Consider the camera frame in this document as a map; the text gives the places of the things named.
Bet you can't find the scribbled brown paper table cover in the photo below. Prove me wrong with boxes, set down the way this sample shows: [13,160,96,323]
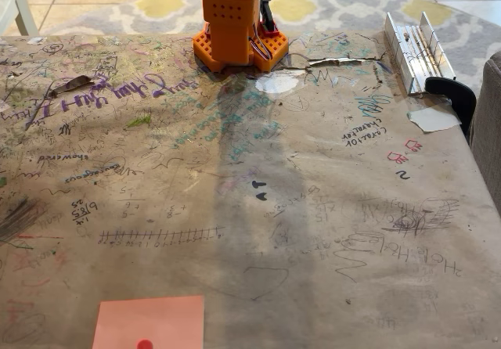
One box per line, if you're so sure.
[0,31,501,349]

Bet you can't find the grey yellow patterned rug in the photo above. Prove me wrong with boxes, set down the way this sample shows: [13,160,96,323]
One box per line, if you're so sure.
[41,0,501,63]

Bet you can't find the pink sticky note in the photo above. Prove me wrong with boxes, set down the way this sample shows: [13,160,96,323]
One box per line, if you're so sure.
[92,295,206,349]

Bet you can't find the black clamp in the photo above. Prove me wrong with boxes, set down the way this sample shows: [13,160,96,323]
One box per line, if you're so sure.
[424,76,478,137]

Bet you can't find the grey upholstered chair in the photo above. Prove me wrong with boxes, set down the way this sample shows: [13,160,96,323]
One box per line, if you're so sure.
[470,49,501,209]

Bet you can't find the white chair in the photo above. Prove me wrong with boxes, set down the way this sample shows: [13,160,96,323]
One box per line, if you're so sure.
[0,0,40,37]

